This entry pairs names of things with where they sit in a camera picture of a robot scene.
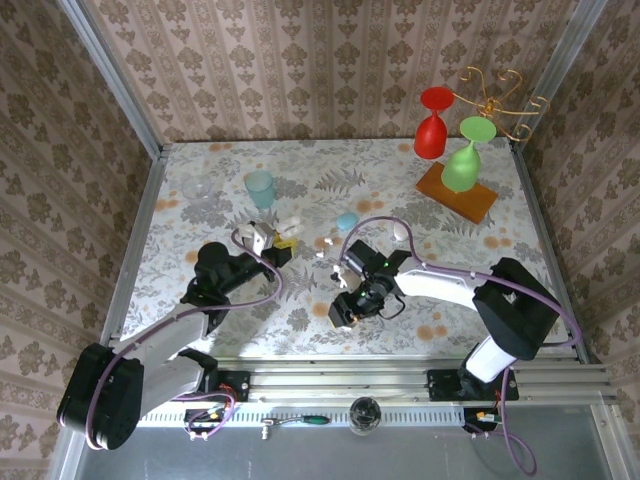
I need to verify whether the gold glass rack wooden base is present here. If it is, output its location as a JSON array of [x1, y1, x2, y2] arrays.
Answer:
[[414, 67, 551, 225]]

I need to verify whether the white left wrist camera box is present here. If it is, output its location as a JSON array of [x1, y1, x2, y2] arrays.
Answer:
[[236, 220, 278, 256]]

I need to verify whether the red plastic wine glass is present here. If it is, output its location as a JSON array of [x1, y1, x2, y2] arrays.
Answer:
[[413, 86, 456, 160]]

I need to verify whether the aluminium side rail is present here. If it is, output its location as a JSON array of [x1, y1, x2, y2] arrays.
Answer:
[[509, 142, 601, 365], [102, 147, 169, 346]]

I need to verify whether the teal translucent cup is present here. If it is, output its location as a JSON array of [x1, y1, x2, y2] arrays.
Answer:
[[243, 170, 276, 210]]

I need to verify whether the black power connector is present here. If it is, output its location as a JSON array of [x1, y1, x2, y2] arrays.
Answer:
[[183, 407, 236, 444], [462, 407, 505, 440]]

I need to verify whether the white slotted cable duct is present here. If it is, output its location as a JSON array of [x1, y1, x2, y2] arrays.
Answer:
[[137, 405, 499, 427]]

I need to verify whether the floral patterned table cover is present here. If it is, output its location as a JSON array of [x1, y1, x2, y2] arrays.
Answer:
[[119, 138, 576, 359]]

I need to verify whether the aluminium frame post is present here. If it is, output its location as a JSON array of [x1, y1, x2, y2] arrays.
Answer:
[[508, 0, 610, 151], [55, 0, 169, 160]]

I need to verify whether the green handled screwdriver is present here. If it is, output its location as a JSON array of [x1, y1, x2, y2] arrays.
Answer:
[[269, 414, 331, 428]]

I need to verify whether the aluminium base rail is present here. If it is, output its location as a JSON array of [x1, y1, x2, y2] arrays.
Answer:
[[139, 355, 619, 404]]

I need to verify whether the green plastic wine glass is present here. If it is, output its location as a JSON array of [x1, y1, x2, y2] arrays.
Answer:
[[441, 115, 498, 193]]

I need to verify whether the grey metal panel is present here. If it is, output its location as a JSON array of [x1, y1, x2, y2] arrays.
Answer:
[[47, 394, 629, 480]]

